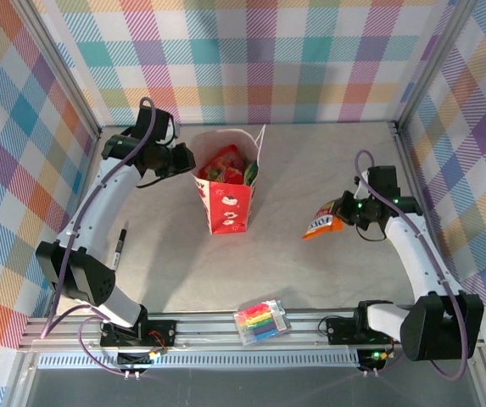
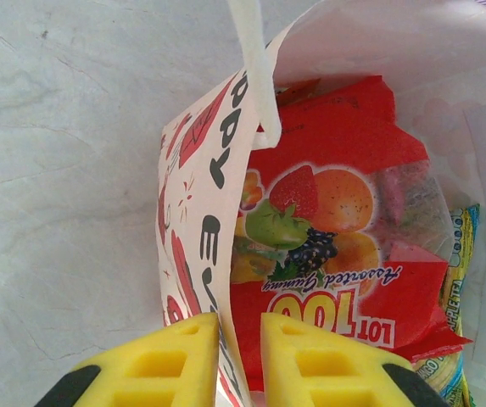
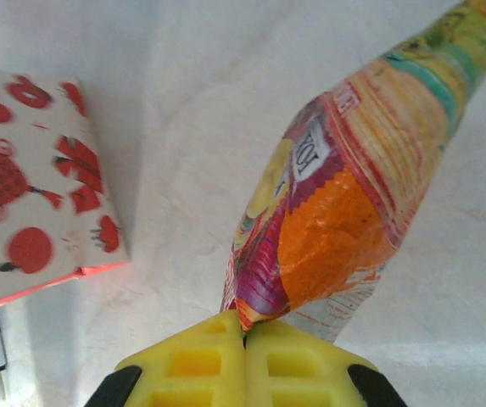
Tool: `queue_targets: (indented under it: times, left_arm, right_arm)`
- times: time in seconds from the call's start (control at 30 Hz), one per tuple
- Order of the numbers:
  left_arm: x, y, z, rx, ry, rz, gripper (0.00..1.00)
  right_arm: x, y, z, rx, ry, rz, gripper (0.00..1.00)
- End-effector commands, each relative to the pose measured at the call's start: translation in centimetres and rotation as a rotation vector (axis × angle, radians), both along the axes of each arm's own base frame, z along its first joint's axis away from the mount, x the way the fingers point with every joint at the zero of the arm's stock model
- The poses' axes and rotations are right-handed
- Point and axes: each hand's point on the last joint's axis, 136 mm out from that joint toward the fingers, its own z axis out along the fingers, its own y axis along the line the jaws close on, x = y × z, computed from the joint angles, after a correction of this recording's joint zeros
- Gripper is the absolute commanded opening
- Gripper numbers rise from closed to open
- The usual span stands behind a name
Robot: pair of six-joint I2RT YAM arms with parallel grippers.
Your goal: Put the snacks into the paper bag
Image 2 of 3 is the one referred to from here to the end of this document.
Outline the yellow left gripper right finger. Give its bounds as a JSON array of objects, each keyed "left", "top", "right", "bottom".
[{"left": 261, "top": 312, "right": 445, "bottom": 407}]

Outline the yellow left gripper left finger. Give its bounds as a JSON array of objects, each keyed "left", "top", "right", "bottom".
[{"left": 34, "top": 312, "right": 221, "bottom": 407}]

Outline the green Fox's candy bag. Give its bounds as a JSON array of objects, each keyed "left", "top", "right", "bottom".
[{"left": 411, "top": 203, "right": 481, "bottom": 407}]

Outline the red white strawberry paper bag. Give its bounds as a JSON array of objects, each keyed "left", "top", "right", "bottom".
[{"left": 155, "top": 0, "right": 486, "bottom": 407}]

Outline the red Lot 100 gummy bag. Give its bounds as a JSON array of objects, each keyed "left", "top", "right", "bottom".
[{"left": 229, "top": 75, "right": 475, "bottom": 393}]

